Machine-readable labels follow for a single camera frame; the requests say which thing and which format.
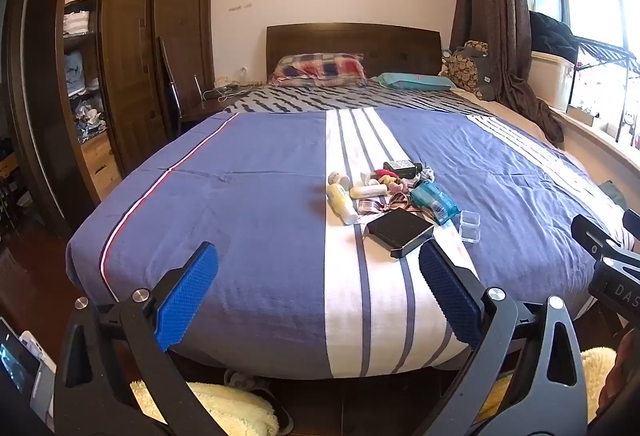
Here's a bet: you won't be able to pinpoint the dark wooden wardrobe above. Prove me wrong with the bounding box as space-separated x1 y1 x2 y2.
5 0 216 242

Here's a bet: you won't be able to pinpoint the black power adapter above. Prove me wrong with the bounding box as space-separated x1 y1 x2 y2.
383 159 418 178

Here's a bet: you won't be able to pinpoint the zebra striped bedsheet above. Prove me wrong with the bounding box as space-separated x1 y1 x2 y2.
222 84 496 117

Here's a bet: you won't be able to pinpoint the red pink scrunchie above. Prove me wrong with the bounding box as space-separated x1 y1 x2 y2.
370 169 413 192

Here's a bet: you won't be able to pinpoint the brown curtain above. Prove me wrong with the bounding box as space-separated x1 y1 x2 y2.
450 0 566 147

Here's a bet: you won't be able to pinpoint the patterned clothes pile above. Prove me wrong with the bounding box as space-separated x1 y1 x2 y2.
70 99 106 142

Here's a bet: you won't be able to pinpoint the striped folded cloth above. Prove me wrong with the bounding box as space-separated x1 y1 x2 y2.
64 11 91 36

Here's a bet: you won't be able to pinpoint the dark chair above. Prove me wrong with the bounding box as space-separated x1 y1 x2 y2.
157 35 203 137

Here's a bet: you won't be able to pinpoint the black drying rack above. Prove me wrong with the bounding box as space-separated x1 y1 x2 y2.
567 36 640 147

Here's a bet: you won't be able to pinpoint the light blue folded clothes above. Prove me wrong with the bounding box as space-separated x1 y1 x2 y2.
65 51 98 92

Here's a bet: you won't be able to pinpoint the black square box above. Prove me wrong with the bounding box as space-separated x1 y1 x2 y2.
363 209 435 259

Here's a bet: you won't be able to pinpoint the white storage box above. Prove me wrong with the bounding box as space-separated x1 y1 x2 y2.
529 50 576 112

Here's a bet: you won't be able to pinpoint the yellow lotion bottle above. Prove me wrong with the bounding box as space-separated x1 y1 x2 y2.
326 183 359 225

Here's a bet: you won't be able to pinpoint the dark green cloth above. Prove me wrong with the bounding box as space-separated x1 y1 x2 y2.
597 180 628 207

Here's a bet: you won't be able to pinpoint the white charger cable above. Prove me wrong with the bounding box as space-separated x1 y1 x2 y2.
202 76 251 100

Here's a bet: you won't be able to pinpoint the black jacket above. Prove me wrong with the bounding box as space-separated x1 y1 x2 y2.
529 10 581 62

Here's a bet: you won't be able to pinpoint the white smartphone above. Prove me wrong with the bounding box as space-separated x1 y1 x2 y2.
0 316 56 422

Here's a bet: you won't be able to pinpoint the pale slipper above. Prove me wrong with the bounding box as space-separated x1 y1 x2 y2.
222 368 271 392

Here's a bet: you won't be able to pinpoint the plaid pillow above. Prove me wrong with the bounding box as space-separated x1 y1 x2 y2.
268 52 368 88

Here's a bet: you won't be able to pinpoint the plaid ribbon bow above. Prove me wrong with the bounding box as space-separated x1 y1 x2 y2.
357 193 413 217

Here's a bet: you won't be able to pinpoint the brown patterned bag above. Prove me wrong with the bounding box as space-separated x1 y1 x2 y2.
440 40 496 100

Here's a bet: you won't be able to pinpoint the dark wooden headboard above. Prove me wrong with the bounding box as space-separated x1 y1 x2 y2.
266 22 443 77

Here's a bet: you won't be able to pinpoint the blue white striped blanket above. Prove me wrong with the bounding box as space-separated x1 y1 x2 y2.
65 106 626 379

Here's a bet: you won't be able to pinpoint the teal plastic packet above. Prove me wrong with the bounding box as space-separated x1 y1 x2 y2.
410 180 460 225

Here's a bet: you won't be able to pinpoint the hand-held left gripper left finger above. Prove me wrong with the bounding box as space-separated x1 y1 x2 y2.
52 241 236 436

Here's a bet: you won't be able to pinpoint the teal pillow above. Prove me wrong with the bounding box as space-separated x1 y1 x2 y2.
375 72 453 92

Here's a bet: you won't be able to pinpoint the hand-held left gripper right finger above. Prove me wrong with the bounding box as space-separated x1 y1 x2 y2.
407 240 588 436

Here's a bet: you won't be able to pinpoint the dark wooden nightstand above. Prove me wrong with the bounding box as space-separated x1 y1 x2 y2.
180 84 261 122

